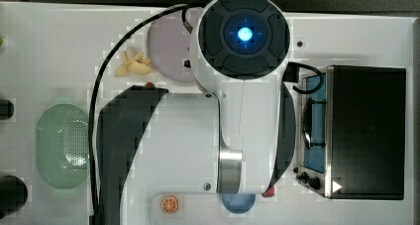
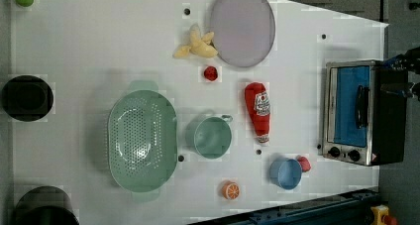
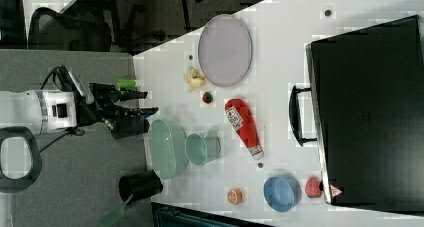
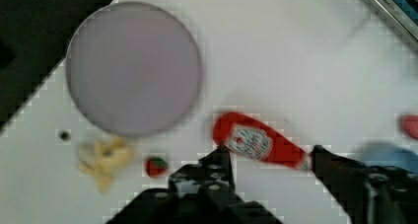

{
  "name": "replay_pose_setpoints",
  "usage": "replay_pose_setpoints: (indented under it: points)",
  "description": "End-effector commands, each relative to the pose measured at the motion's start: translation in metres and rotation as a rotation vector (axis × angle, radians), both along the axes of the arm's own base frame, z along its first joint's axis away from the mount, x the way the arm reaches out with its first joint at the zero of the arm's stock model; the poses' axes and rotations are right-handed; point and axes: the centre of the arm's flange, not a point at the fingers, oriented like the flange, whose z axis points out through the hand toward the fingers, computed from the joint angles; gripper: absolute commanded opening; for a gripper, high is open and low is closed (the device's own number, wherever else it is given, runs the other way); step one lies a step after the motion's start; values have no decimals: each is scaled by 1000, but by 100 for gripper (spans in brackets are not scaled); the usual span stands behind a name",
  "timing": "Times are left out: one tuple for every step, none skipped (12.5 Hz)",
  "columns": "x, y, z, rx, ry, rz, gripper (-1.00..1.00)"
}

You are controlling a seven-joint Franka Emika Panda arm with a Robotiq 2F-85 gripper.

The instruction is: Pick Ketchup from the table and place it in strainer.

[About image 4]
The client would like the blue bowl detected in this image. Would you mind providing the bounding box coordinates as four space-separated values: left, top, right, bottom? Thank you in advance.
360 143 418 174

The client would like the yellow plush banana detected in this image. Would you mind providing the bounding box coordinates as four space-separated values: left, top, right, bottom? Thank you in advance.
77 137 135 193

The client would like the red plush ketchup bottle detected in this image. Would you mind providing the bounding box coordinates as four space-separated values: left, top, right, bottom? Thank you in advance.
212 112 312 171

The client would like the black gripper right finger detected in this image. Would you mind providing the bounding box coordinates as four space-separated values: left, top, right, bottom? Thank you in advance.
311 145 418 224

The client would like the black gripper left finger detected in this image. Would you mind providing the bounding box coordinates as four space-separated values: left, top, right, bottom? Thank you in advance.
169 146 236 197

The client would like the silver toaster oven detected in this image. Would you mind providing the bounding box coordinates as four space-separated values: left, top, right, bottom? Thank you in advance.
365 0 418 49

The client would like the red plush strawberry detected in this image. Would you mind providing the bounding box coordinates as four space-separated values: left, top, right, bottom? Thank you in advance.
145 157 168 178

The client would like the round grey plate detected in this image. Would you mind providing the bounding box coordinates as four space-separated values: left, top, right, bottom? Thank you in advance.
65 2 203 137

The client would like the red plush fruit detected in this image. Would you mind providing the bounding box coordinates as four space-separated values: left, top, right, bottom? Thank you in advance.
400 114 418 139

